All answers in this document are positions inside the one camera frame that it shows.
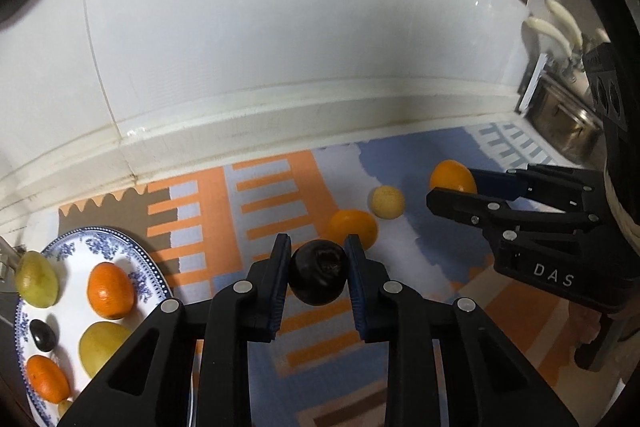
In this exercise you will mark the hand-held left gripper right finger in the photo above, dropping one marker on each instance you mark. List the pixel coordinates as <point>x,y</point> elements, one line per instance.
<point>356,287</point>

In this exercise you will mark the large steel pot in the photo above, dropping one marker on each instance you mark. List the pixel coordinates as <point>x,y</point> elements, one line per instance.
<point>565,122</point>

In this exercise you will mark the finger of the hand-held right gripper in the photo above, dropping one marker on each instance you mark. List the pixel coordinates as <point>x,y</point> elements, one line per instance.
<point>460,204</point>
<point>500,184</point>

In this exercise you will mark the colourful patterned mat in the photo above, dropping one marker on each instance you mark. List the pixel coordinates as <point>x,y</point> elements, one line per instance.
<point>280,187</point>

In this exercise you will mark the blue rimmed white plate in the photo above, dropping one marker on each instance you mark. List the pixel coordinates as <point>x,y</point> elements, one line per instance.
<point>72,317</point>

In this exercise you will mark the person's right hand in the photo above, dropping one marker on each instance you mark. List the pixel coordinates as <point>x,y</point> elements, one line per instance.
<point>587,324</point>

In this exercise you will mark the orange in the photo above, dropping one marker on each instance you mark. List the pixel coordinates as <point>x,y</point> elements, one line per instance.
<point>110,289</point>
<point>450,177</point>
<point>47,377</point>
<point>355,224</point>

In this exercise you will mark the dark plum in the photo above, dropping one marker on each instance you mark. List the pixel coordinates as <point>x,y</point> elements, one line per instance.
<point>320,277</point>
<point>42,335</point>

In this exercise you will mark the green apple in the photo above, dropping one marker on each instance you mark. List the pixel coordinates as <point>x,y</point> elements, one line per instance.
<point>35,279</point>
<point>102,344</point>

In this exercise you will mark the small yellow round fruit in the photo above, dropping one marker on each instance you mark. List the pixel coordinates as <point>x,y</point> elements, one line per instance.
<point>65,408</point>
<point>386,202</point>

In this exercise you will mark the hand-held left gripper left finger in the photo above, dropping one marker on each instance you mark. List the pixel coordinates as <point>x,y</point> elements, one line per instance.
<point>279,287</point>

